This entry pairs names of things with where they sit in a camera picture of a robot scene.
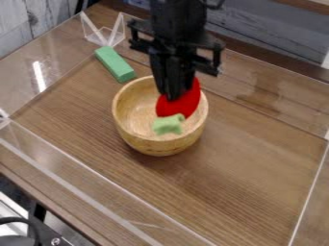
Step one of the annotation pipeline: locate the wooden bowl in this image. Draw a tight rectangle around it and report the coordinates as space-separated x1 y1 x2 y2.
112 76 209 157

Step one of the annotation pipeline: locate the black table frame bracket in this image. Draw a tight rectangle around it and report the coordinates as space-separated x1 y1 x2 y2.
27 201 75 246

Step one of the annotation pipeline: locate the green foam block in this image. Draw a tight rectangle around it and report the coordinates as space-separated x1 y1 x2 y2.
95 46 137 83

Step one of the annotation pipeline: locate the clear acrylic corner bracket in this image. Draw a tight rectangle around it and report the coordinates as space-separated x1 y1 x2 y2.
80 12 126 47

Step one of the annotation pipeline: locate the clear acrylic front wall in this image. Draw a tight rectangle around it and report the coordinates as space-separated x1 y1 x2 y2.
0 110 214 246

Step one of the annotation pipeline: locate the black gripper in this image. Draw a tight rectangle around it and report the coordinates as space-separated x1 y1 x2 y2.
127 19 225 100

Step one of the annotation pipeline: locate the red plush strawberry toy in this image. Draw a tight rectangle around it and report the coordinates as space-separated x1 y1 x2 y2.
151 76 203 136

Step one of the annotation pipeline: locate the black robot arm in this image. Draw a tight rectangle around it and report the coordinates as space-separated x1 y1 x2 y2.
127 0 225 101

